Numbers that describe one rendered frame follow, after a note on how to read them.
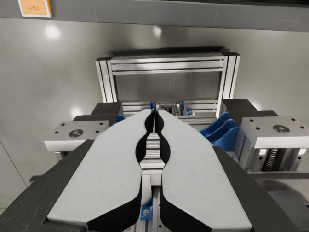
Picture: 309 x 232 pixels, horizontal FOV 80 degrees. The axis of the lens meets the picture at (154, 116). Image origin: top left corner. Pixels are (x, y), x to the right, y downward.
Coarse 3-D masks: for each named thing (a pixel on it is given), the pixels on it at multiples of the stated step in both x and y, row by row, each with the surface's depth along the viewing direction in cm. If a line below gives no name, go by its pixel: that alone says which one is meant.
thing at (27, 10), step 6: (24, 0) 32; (30, 0) 32; (36, 0) 32; (42, 0) 32; (48, 0) 33; (24, 6) 33; (30, 6) 33; (36, 6) 33; (42, 6) 32; (24, 12) 33; (30, 12) 33; (36, 12) 33; (42, 12) 33
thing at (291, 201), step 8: (272, 192) 44; (280, 192) 43; (288, 192) 43; (296, 192) 44; (280, 200) 42; (288, 200) 42; (296, 200) 42; (304, 200) 42; (288, 208) 41; (296, 208) 40; (304, 208) 41; (296, 216) 39; (304, 216) 40; (296, 224) 38; (304, 224) 38
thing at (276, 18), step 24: (0, 0) 33; (72, 0) 33; (96, 0) 33; (120, 0) 33; (144, 0) 33; (168, 0) 33; (192, 0) 33; (216, 0) 33; (168, 24) 35; (192, 24) 34; (216, 24) 34; (240, 24) 34; (264, 24) 34; (288, 24) 34
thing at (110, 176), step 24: (144, 120) 11; (96, 144) 9; (120, 144) 9; (144, 144) 10; (96, 168) 7; (120, 168) 7; (72, 192) 6; (96, 192) 6; (120, 192) 6; (48, 216) 6; (72, 216) 6; (96, 216) 6; (120, 216) 6
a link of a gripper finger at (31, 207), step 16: (64, 160) 8; (80, 160) 8; (48, 176) 7; (64, 176) 7; (32, 192) 6; (48, 192) 6; (16, 208) 6; (32, 208) 6; (48, 208) 6; (0, 224) 5; (16, 224) 5; (32, 224) 5; (48, 224) 5; (64, 224) 6
